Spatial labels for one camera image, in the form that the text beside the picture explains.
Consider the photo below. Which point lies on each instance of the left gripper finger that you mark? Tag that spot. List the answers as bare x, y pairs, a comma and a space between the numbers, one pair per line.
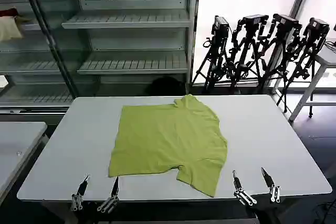
114, 191
79, 192

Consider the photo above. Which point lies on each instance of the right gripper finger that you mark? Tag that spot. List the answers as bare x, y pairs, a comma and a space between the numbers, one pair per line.
238, 186
270, 182

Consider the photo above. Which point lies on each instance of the green t-shirt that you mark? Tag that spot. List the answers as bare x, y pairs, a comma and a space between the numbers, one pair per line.
170, 140

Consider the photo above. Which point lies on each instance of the grey side table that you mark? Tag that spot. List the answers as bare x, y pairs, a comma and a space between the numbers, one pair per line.
15, 140

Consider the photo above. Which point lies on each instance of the black bag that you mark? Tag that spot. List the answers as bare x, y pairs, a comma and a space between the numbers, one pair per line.
168, 86

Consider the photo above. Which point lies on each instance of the white framed table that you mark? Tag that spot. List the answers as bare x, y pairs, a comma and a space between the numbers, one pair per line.
325, 56

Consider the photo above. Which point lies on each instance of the glass-fronted shelf cabinet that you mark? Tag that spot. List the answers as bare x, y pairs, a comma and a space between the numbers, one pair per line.
34, 61

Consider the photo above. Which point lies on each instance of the grey metal shelf rack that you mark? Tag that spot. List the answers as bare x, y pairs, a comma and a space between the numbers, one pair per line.
136, 19

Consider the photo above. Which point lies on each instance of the cream cushion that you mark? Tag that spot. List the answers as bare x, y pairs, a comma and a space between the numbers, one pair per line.
9, 28

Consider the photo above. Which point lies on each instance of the tan cloth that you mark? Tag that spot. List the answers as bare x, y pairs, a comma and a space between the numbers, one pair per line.
24, 19

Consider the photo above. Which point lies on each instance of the red cloth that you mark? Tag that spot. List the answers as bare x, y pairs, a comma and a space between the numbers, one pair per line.
8, 12

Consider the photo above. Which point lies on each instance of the black camera tripod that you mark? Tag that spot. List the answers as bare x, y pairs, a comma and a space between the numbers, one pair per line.
282, 32
219, 40
249, 40
312, 40

